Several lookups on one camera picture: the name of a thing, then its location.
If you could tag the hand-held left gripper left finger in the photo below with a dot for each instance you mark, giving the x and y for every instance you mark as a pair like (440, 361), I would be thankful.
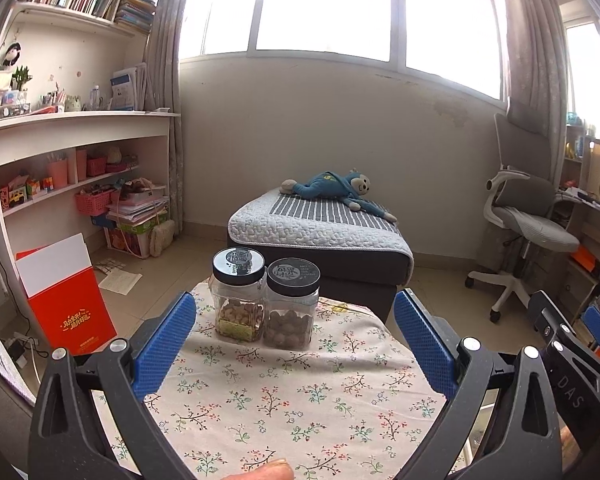
(162, 345)

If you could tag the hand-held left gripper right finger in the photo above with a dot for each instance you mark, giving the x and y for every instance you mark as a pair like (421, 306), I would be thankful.
(422, 345)

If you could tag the person's right hand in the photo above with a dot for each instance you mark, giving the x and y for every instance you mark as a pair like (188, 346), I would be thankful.
(571, 447)

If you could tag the person's left hand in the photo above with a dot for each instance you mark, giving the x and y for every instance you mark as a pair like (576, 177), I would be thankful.
(260, 471)

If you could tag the orange box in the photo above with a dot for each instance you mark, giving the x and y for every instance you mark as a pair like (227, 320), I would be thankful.
(585, 260)

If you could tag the papers on floor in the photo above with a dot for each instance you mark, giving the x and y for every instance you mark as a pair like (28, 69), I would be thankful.
(120, 277)

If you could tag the clear jar of peanuts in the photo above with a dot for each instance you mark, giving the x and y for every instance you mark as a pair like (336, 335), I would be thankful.
(235, 305)

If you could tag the wooden desk with hutch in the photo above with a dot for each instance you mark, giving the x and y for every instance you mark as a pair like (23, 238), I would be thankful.
(595, 230)

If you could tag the dark grey ottoman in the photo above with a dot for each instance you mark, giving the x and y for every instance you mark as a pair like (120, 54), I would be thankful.
(360, 270)

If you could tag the grey office chair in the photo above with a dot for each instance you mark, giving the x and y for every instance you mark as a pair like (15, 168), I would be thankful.
(525, 220)

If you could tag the red white box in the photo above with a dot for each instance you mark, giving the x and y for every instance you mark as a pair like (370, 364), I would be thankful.
(70, 305)

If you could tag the white woven bag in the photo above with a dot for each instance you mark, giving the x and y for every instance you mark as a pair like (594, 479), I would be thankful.
(162, 240)

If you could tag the colourful printed box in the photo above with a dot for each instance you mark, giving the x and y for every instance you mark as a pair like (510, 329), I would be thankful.
(127, 241)

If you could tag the clear jar of brown nuts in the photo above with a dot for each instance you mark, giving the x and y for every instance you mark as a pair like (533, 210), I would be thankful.
(290, 320)

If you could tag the stack of papers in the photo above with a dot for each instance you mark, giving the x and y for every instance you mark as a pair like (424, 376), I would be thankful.
(137, 210)

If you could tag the white power strip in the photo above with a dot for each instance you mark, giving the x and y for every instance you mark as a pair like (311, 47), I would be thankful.
(25, 347)

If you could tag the floral tablecloth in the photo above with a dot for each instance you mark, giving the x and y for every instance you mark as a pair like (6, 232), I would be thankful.
(290, 400)

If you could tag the striped quilted mat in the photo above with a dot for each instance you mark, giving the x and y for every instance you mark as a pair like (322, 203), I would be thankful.
(305, 225)

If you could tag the blue plush monkey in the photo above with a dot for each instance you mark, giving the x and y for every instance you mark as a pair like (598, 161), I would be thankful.
(330, 187)

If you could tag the small pink basket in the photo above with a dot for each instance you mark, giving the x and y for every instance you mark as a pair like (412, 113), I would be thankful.
(97, 166)

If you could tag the white shelf unit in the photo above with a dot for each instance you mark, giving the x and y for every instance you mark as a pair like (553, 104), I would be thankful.
(80, 125)

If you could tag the small white-framed window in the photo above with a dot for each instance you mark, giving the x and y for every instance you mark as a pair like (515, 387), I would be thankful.
(590, 80)

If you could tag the blue white paper stack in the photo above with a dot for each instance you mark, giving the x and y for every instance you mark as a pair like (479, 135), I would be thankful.
(127, 87)

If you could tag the green plant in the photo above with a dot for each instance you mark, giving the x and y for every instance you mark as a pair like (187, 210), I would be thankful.
(21, 77)

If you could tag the black white plush doll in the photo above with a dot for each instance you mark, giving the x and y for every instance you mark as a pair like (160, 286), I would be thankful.
(10, 56)

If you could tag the large white-framed window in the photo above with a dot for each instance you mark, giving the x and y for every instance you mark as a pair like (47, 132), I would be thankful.
(330, 5)

